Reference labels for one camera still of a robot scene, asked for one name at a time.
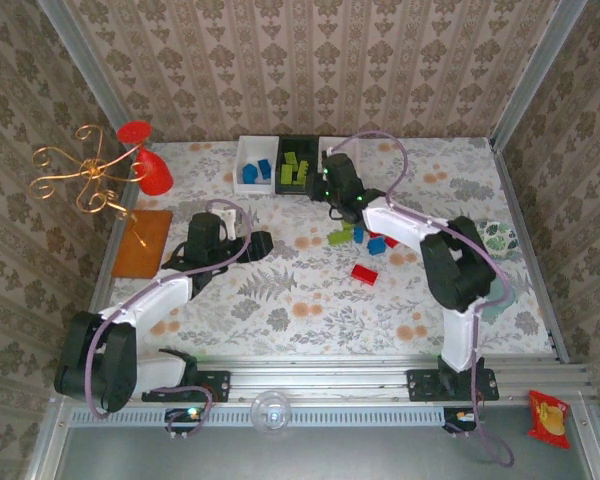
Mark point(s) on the aluminium side rail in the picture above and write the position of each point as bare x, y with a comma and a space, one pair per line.
107, 262
514, 200

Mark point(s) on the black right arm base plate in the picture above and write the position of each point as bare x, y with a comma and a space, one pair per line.
422, 385

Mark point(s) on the red plastic goblet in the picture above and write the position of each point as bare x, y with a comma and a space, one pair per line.
152, 172

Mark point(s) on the teal round plate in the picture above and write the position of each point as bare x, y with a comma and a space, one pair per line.
510, 300

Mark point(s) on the aluminium table edge rail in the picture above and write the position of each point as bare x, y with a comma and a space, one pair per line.
320, 380

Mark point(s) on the aluminium frame post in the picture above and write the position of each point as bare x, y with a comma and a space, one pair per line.
540, 62
82, 62

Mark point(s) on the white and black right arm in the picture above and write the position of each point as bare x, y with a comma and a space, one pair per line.
400, 225

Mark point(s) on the black controller board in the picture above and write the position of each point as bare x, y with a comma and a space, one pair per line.
185, 417
460, 417

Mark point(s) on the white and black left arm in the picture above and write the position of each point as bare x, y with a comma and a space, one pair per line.
155, 300

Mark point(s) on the red snack bag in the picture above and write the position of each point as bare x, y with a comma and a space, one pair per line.
550, 417

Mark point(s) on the clear plastic dome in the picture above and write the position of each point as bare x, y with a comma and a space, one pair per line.
271, 412

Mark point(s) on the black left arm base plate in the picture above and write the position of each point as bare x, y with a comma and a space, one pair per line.
220, 385

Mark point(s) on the white plastic bin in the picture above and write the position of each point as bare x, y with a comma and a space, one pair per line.
356, 150
250, 150

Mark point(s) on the floral patterned tablecloth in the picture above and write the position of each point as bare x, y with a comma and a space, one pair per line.
330, 325

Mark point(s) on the orange wooden board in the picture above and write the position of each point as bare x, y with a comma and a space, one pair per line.
155, 225

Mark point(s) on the black plastic bin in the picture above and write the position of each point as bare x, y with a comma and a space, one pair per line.
310, 147

